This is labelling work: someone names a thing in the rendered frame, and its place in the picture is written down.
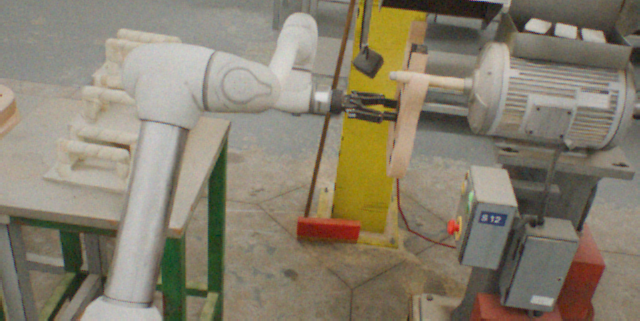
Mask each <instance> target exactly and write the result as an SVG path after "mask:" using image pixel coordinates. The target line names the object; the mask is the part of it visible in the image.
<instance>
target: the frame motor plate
mask: <svg viewBox="0 0 640 321"><path fill-rule="evenodd" d="M492 147H493V150H494V154H495V157H496V161H497V163H502V164H510V165H517V166H525V167H531V168H539V169H547V170H548V169H549V165H550V162H551V159H552V158H551V157H552V156H553V153H548V152H540V151H533V150H526V149H518V148H512V147H503V146H495V145H493V144H492ZM586 152H587V157H578V156H571V155H563V154H560V156H559V157H558V160H557V163H556V166H555V167H556V168H555V171H562V172H569V173H577V174H584V175H592V176H600V177H607V178H615V179H621V180H629V181H631V180H632V179H633V176H634V174H635V171H634V169H633V168H632V166H631V165H630V163H629V161H628V160H627V158H626V157H625V155H624V154H623V152H622V150H621V149H620V147H619V146H618V144H617V147H614V148H613V149H610V150H608V151H603V150H596V149H594V148H589V147H586Z"/></svg>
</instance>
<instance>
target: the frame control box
mask: <svg viewBox="0 0 640 321"><path fill-rule="evenodd" d="M467 170H469V172H470V174H469V179H468V182H466V180H465V179H464V181H463V182H465V189H464V193H462V192H461V194H460V198H459V202H458V206H457V210H456V214H455V217H454V222H455V224H457V225H459V226H460V227H459V231H458V232H457V231H454V239H455V246H456V253H457V260H458V261H459V264H460V265H465V266H472V267H479V268H487V269H494V270H497V269H498V267H499V264H500V261H501V258H502V255H503V251H504V248H505V245H506V242H507V239H508V236H509V234H510V233H511V232H513V231H515V230H516V229H512V224H513V221H514V218H515V215H516V212H517V209H518V204H517V201H516V198H515V195H514V191H513V188H512V185H511V182H510V178H509V175H508V172H507V170H505V169H498V168H490V167H483V166H475V165H470V166H469V168H467ZM471 191H474V198H473V202H472V203H470V200H469V195H470V193H471ZM467 203H469V211H468V215H466V214H465V208H466V204H467ZM528 223H529V224H528ZM536 223H537V218H536V217H535V216H529V217H527V218H525V219H523V220H521V221H520V224H519V227H518V228H521V227H523V226H525V225H527V224H528V225H529V228H533V229H536V228H537V227H536V226H537V224H536ZM518 228H517V229H518Z"/></svg>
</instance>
